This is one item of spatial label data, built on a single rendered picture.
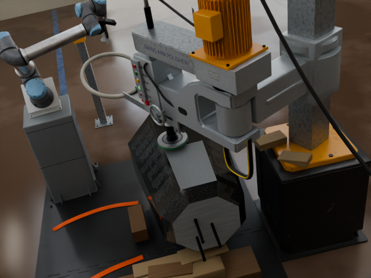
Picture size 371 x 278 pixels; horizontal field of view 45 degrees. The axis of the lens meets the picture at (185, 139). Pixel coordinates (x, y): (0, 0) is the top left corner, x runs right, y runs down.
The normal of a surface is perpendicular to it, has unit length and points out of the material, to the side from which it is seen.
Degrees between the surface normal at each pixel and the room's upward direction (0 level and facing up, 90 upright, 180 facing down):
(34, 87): 52
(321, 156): 0
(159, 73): 90
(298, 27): 90
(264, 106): 90
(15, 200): 0
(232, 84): 90
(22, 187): 0
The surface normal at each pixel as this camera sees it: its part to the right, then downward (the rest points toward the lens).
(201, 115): 0.64, 0.36
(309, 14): -0.76, 0.46
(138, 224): -0.14, -0.81
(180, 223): 0.22, 0.54
